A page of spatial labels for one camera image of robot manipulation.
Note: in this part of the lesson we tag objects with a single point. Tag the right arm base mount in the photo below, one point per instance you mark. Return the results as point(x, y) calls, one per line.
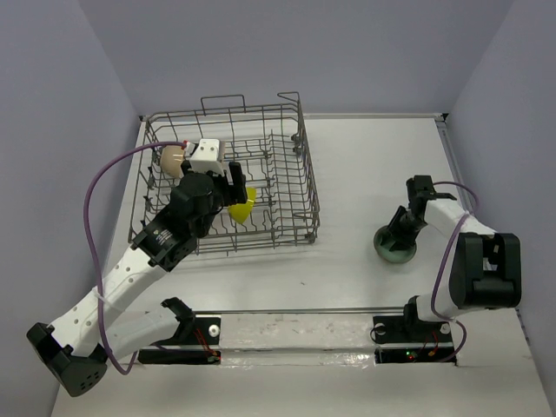
point(396, 343)

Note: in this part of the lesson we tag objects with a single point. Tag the celadon green bowl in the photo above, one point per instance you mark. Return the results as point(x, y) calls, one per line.
point(381, 246)

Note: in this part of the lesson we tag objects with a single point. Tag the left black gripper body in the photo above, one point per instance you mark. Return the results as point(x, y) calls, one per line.
point(221, 194)

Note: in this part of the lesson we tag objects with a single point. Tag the yellow-green plastic bowl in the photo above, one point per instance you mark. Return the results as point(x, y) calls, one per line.
point(240, 212)

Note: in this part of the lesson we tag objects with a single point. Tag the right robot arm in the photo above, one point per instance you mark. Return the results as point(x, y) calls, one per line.
point(480, 267)

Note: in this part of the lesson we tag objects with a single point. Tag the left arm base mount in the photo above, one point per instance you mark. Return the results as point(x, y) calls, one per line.
point(199, 346)

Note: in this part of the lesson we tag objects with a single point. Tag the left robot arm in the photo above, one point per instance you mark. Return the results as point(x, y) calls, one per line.
point(76, 347)

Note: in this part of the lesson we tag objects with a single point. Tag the grey wire dish rack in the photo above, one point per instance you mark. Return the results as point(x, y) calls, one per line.
point(270, 142)

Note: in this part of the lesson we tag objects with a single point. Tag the white bowl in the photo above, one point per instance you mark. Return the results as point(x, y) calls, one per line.
point(171, 160)

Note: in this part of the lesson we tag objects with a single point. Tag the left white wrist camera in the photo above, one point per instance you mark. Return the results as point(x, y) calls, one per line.
point(206, 156)

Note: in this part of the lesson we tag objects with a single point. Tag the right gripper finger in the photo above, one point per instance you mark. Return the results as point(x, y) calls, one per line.
point(402, 242)
point(396, 226)

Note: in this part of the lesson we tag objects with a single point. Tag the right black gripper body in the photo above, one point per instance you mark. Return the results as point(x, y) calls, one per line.
point(419, 224)

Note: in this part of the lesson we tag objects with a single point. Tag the metal rail bar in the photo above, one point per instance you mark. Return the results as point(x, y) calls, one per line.
point(357, 310)

